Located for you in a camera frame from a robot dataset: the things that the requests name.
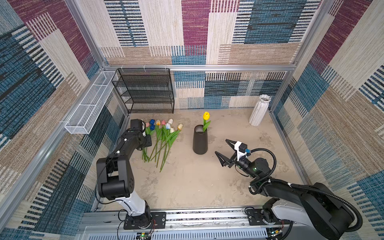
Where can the aluminium front rail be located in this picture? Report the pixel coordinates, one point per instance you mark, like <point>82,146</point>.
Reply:
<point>177,219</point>

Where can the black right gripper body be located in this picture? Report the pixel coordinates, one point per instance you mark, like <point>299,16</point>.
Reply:
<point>238,163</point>

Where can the black tapered vase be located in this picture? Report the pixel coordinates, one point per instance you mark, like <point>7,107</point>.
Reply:
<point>200,140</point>

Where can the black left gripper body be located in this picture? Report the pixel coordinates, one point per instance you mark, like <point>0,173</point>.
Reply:
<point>146,141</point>

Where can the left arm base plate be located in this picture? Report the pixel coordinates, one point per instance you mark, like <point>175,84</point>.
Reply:
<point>146,222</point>

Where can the white ribbed vase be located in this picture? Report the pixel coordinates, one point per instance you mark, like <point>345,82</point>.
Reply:
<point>259,110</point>

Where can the pale blue tulip on table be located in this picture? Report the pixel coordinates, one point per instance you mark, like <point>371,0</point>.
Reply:
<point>163,134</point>

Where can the pink tulip on table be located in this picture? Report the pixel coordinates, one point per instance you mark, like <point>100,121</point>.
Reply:
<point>160,126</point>

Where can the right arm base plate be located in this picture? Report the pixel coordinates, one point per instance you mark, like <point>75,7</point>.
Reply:
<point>256,217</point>

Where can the yellow tulip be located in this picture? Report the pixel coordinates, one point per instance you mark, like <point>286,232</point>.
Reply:
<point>206,118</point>

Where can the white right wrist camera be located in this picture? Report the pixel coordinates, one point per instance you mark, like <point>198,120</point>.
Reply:
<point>242,151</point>

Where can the orange tulip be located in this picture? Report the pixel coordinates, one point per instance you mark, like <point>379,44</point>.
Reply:
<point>152,156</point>

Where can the white tulip on table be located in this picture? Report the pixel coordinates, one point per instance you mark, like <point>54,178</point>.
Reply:
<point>170,121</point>

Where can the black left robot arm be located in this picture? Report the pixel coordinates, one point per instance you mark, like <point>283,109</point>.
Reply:
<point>115,178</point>

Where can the black wire shelf rack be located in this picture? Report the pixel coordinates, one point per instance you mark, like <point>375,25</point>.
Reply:
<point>145,90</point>

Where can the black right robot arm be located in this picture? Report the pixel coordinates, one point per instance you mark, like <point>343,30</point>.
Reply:
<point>330,215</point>

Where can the white mesh wall basket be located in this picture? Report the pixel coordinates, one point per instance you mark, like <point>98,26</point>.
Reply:
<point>87,112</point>

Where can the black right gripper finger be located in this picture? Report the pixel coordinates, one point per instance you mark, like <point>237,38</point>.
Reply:
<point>224,161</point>
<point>231,143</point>

